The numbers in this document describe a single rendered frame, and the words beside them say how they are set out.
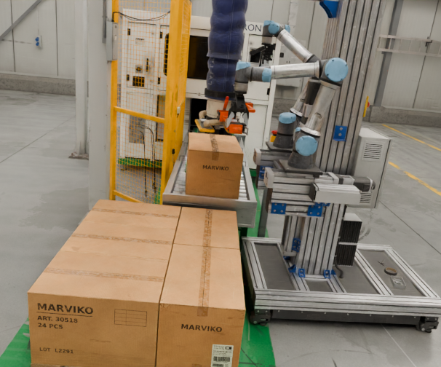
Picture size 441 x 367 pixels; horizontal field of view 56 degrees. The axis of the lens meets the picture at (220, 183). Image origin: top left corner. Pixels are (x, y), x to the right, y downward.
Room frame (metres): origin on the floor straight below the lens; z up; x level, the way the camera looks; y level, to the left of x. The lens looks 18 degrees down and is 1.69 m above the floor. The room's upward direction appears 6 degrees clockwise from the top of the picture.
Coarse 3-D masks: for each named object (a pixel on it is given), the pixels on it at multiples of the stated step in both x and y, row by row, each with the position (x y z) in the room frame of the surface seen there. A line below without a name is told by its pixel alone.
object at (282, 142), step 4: (276, 136) 2.94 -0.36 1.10; (280, 136) 2.90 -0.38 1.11; (284, 136) 2.88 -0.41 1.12; (288, 136) 2.89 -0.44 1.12; (292, 136) 2.91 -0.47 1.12; (276, 140) 2.91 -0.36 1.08; (280, 140) 2.89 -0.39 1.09; (284, 140) 2.88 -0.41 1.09; (288, 140) 2.88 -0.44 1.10; (292, 140) 2.91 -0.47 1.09; (276, 144) 2.89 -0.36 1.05; (280, 144) 2.87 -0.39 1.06; (284, 144) 2.87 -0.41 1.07; (288, 144) 2.87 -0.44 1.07; (292, 144) 2.91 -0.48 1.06; (284, 148) 2.87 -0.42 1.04; (288, 148) 2.87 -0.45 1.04; (292, 148) 2.89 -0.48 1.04
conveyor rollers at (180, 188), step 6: (186, 150) 4.46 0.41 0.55; (180, 168) 3.81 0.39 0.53; (180, 174) 3.63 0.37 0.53; (180, 180) 3.45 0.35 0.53; (180, 186) 3.27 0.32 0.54; (240, 186) 3.39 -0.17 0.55; (174, 192) 3.10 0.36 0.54; (180, 192) 3.11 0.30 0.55; (240, 192) 3.29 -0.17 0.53; (240, 198) 3.12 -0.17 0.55; (246, 198) 3.12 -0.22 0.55
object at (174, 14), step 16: (112, 0) 4.08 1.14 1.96; (144, 0) 3.87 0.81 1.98; (176, 0) 3.64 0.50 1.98; (176, 16) 3.64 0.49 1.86; (176, 32) 3.65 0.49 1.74; (160, 48) 3.75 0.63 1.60; (112, 64) 4.08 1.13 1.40; (112, 80) 4.07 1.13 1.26; (128, 80) 3.99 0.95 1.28; (144, 80) 3.85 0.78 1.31; (160, 80) 3.73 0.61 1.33; (112, 96) 4.07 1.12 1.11; (112, 112) 4.07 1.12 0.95; (128, 112) 3.95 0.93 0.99; (112, 128) 4.07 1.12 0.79; (128, 128) 3.97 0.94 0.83; (112, 144) 4.07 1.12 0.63; (160, 144) 3.71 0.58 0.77; (112, 160) 4.07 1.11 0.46; (144, 160) 3.83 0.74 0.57; (112, 176) 4.07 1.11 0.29; (112, 192) 4.07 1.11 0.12
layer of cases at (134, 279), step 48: (96, 240) 2.17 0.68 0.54; (144, 240) 2.23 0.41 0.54; (192, 240) 2.30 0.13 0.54; (48, 288) 1.66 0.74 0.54; (96, 288) 1.70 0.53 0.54; (144, 288) 1.74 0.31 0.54; (192, 288) 1.78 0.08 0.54; (240, 288) 1.82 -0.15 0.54; (48, 336) 1.62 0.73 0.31; (96, 336) 1.63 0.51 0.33; (144, 336) 1.63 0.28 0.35; (192, 336) 1.64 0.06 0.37; (240, 336) 1.65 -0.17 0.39
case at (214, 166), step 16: (192, 144) 3.08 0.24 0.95; (208, 144) 3.14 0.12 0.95; (224, 144) 3.19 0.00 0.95; (192, 160) 2.92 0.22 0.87; (208, 160) 2.94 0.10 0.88; (224, 160) 2.95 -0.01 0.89; (240, 160) 2.96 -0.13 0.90; (192, 176) 2.93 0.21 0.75; (208, 176) 2.94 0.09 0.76; (224, 176) 2.95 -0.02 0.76; (240, 176) 2.96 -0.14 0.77; (192, 192) 2.93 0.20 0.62; (208, 192) 2.94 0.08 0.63; (224, 192) 2.95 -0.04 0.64
